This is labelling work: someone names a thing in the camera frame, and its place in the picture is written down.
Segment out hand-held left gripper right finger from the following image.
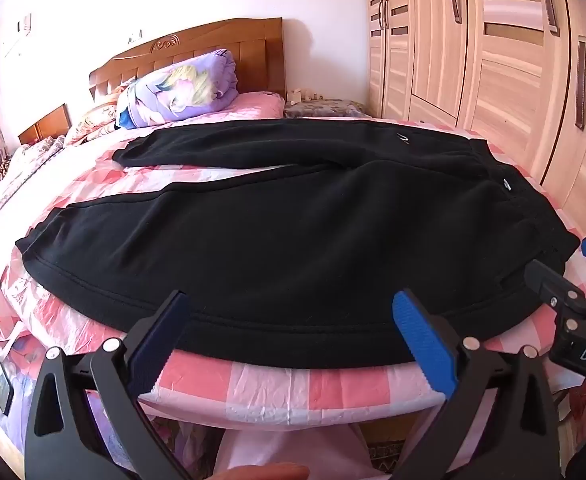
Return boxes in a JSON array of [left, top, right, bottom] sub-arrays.
[[392, 288, 560, 480]]

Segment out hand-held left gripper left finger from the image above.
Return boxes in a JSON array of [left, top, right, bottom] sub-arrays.
[[24, 289, 194, 480]]

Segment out black pants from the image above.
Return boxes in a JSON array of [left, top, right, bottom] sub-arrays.
[[14, 116, 584, 368]]

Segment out person's left hand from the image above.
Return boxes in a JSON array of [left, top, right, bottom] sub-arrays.
[[218, 462, 311, 480]]

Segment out purple printed cloth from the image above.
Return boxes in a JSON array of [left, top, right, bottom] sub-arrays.
[[0, 330, 234, 480]]

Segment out cardboard box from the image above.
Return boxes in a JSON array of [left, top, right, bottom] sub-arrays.
[[360, 417, 414, 461]]

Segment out pink checked bed sheet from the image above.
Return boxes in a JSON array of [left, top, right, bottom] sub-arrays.
[[0, 92, 586, 461]]

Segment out light wooden wardrobe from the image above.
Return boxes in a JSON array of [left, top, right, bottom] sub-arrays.
[[365, 0, 586, 241]]

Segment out floral quilt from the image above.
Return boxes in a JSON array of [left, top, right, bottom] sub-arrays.
[[0, 135, 69, 241]]

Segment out orange floral pillow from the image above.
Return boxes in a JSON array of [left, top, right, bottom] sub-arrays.
[[66, 102, 124, 146]]

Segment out brown wooden nightstand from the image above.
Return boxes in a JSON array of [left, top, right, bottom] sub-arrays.
[[18, 103, 70, 145]]

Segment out purple floral pillow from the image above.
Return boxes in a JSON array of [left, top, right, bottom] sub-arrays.
[[116, 49, 237, 130]]

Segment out pink pillow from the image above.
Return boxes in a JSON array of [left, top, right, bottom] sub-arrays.
[[163, 91, 285, 126]]

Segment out nightstand with patterned cloth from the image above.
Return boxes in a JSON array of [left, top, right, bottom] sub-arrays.
[[284, 89, 369, 120]]

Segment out wooden headboard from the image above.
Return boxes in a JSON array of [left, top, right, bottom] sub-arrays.
[[89, 17, 286, 106]]

